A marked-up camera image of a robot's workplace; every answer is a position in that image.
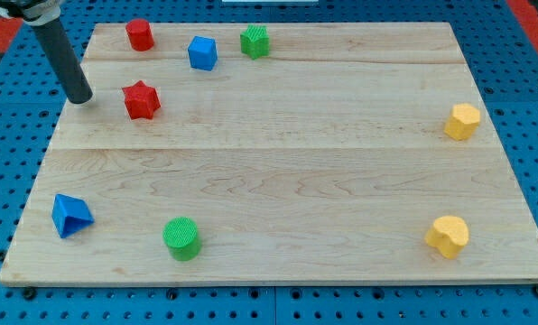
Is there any blue triangle block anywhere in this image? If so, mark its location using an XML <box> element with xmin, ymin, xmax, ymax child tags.
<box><xmin>51</xmin><ymin>194</ymin><xmax>95</xmax><ymax>238</ymax></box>

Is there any red cylinder block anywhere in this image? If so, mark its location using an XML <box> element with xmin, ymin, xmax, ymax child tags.
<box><xmin>125</xmin><ymin>18</ymin><xmax>154</xmax><ymax>51</ymax></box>

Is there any yellow hexagon block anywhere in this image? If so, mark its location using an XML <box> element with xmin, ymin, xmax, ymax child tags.
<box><xmin>443</xmin><ymin>103</ymin><xmax>481</xmax><ymax>141</ymax></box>

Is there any green cylinder block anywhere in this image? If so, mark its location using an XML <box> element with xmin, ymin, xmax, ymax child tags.
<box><xmin>162</xmin><ymin>217</ymin><xmax>201</xmax><ymax>262</ymax></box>

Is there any wooden board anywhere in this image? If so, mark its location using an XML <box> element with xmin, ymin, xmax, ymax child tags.
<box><xmin>0</xmin><ymin>23</ymin><xmax>538</xmax><ymax>287</ymax></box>

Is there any red star block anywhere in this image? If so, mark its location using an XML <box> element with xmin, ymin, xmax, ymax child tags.
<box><xmin>122</xmin><ymin>80</ymin><xmax>161</xmax><ymax>120</ymax></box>

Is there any green star block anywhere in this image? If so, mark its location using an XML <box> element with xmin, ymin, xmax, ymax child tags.
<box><xmin>240</xmin><ymin>24</ymin><xmax>270</xmax><ymax>60</ymax></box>

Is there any yellow heart block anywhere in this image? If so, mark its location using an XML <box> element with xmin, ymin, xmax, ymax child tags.
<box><xmin>424</xmin><ymin>215</ymin><xmax>469</xmax><ymax>259</ymax></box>

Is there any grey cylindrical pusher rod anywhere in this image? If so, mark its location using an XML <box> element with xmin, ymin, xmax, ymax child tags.
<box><xmin>32</xmin><ymin>18</ymin><xmax>93</xmax><ymax>104</ymax></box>

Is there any blue cube block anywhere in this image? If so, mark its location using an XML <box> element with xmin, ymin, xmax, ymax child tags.
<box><xmin>188</xmin><ymin>36</ymin><xmax>218</xmax><ymax>71</ymax></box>

